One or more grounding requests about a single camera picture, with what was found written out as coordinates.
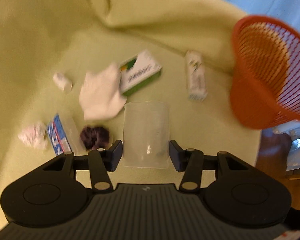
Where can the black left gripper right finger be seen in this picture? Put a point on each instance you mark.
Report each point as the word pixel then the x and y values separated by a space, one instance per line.
pixel 192 162

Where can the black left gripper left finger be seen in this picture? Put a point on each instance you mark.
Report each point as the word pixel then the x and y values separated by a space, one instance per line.
pixel 98 162

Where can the clear plastic cup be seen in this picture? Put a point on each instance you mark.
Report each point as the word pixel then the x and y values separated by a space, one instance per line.
pixel 146 134

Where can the white tissue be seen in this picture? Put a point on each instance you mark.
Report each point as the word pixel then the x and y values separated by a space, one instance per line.
pixel 100 96

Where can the long white ointment box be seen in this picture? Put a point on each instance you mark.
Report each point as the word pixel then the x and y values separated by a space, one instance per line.
pixel 195 73

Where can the green white medicine box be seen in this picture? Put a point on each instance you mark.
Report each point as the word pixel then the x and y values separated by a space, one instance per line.
pixel 138 72

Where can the dark purple hair scrunchie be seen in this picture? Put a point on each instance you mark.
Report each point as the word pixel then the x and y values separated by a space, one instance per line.
pixel 95 137

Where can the blue white tissue packet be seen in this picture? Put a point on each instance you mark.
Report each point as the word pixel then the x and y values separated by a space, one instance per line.
pixel 57 136

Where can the crumpled pink white wrapper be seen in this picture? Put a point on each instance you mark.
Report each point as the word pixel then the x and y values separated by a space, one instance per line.
pixel 34 136

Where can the wooden bedside table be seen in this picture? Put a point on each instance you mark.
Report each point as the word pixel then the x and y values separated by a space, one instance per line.
pixel 271 159

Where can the small white pill bottle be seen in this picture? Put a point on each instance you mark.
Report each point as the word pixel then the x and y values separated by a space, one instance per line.
pixel 62 82

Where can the orange mesh plastic basket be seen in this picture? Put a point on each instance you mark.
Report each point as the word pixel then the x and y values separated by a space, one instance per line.
pixel 265 88

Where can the yellow-green fleece blanket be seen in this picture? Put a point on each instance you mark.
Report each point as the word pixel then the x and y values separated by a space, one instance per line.
pixel 39 38

